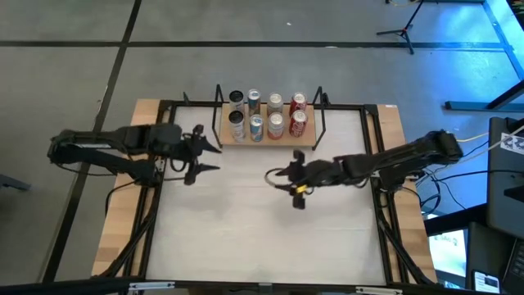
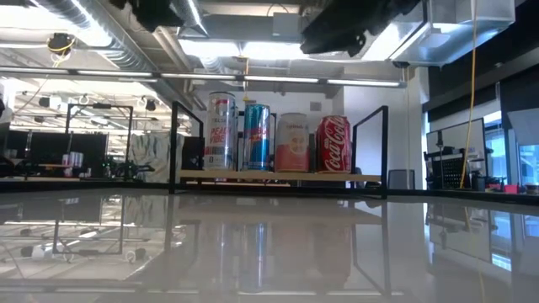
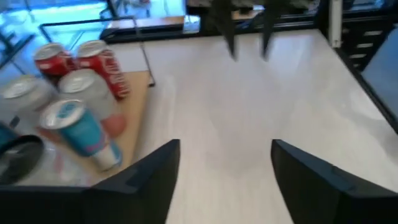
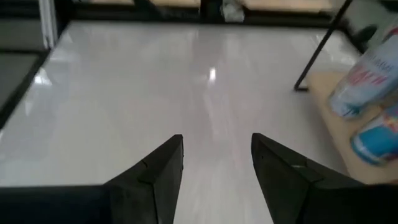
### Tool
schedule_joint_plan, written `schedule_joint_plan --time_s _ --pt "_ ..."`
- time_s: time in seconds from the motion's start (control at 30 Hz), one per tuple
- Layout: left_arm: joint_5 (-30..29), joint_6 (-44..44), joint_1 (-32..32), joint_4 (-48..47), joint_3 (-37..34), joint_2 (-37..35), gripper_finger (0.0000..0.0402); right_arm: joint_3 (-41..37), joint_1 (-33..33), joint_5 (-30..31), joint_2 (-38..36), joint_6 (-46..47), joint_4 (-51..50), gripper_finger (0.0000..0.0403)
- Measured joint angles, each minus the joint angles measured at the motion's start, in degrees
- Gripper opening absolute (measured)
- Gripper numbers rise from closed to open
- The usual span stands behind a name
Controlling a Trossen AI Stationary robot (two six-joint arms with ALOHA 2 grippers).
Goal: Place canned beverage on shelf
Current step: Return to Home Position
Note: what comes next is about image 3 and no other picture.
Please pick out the black metal floor frame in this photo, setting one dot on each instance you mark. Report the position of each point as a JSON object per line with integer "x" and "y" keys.
{"x": 18, "y": 46}

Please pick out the red Coca-Cola can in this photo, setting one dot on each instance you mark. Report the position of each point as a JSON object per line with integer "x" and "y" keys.
{"x": 105, "y": 68}
{"x": 51, "y": 62}

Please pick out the pink white Spindrift can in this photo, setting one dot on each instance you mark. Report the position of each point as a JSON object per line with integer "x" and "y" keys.
{"x": 90, "y": 96}

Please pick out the black equipment rack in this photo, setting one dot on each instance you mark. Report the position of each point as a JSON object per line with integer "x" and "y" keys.
{"x": 357, "y": 40}

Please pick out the white vertical post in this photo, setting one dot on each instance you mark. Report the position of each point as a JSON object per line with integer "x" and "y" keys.
{"x": 335, "y": 25}

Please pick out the silver red soda can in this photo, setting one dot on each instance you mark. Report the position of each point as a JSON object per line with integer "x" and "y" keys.
{"x": 25, "y": 96}

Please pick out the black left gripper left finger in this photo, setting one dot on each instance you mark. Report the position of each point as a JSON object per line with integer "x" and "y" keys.
{"x": 140, "y": 193}

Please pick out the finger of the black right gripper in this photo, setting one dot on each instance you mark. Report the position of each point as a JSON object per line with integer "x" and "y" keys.
{"x": 227, "y": 25}
{"x": 269, "y": 25}

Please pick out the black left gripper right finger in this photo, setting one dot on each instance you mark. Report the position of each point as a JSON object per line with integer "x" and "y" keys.
{"x": 311, "y": 193}

